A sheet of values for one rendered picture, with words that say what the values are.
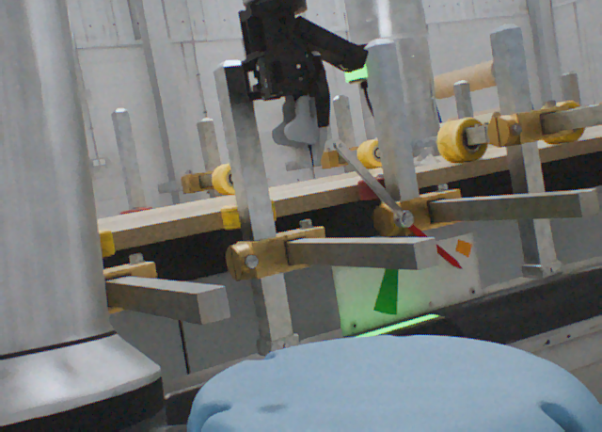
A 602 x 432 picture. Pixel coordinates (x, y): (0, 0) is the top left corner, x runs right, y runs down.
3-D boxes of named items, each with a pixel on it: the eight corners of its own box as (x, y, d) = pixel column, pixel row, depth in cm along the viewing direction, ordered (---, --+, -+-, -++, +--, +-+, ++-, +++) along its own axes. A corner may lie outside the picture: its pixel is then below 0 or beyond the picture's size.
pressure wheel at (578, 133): (573, 91, 166) (549, 118, 163) (593, 123, 168) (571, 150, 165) (548, 97, 171) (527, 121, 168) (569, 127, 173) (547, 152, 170)
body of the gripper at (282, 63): (247, 106, 109) (230, 13, 108) (303, 100, 113) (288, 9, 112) (274, 98, 102) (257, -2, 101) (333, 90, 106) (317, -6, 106)
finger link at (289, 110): (273, 173, 109) (261, 104, 109) (311, 167, 112) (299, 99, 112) (284, 172, 107) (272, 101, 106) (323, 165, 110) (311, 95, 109)
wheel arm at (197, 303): (234, 326, 77) (227, 280, 77) (200, 335, 76) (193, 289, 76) (101, 299, 115) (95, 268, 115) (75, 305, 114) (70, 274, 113)
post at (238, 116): (306, 407, 114) (245, 57, 112) (283, 414, 112) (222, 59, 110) (293, 402, 117) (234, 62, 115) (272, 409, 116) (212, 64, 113)
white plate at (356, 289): (484, 296, 129) (473, 232, 129) (344, 337, 116) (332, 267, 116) (482, 296, 130) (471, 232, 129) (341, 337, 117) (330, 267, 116)
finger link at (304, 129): (284, 172, 107) (272, 101, 106) (323, 165, 110) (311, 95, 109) (296, 170, 104) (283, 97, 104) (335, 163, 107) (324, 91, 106)
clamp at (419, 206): (466, 221, 128) (460, 188, 128) (395, 237, 122) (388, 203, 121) (442, 221, 133) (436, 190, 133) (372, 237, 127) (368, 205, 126)
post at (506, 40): (565, 314, 139) (520, 21, 136) (550, 319, 137) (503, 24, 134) (549, 312, 142) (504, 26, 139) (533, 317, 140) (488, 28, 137)
